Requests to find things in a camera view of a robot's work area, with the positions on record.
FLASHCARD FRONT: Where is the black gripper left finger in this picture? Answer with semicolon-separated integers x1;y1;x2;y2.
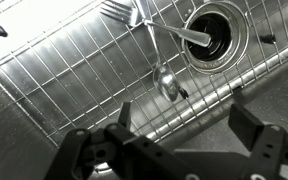
43;101;198;180

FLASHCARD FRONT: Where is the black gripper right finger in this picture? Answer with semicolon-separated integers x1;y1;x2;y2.
228;103;288;180

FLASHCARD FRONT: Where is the silver spoon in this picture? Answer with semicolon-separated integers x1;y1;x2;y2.
135;0;180;103

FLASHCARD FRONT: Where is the silver fork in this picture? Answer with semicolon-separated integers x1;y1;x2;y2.
99;0;213;48

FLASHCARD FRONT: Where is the sink drain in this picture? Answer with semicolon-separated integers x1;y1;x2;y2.
181;1;250;75

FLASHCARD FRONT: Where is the stainless steel sink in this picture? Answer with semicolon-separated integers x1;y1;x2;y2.
0;0;288;180

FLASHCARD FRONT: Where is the wire sink grid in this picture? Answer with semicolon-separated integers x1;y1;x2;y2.
0;0;288;148

